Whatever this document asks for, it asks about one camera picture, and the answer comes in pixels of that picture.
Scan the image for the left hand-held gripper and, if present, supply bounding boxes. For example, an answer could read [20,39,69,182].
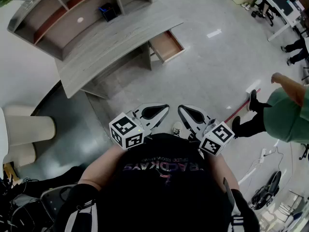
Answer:
[109,103,170,150]

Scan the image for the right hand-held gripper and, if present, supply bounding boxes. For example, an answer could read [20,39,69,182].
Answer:
[178,104,235,157]

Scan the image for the wooden drawer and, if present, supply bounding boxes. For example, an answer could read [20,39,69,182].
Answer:
[148,29,186,63]

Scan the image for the person's left forearm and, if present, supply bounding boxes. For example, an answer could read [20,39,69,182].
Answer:
[77,144,127,191]

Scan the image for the person's right forearm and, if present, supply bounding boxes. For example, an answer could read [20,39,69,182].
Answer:
[212,153,240,190]

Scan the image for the grey wooden desk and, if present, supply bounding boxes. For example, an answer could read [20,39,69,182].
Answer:
[55,0,185,99]

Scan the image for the white office desk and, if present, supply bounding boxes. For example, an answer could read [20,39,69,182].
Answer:
[248,0,302,42]

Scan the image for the person's white sneaker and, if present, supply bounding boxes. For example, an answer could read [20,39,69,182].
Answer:
[171,121,183,138]

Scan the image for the white power strip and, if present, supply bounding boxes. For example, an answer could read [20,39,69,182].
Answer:
[258,147,267,164]

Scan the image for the person in black shirt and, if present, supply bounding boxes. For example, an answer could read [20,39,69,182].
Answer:
[54,133,261,232]

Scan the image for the black wheeled device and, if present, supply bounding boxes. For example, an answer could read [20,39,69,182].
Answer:
[250,170,282,212]

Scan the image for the black pen holder box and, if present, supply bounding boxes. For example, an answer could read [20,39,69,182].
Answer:
[98,2,119,22]

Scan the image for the cream cylindrical stool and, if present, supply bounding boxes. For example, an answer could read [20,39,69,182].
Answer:
[4,105,57,147]
[4,143,37,168]

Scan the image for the grey wooden shelf unit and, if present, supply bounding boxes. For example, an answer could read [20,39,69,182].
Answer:
[7,0,154,61]

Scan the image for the black backpack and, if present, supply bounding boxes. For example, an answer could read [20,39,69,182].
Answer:
[9,193,55,232]

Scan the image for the white cable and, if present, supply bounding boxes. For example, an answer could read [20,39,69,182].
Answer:
[238,146,286,186]

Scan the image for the tangle of black cables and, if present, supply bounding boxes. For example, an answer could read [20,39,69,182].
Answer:
[0,163,32,232]

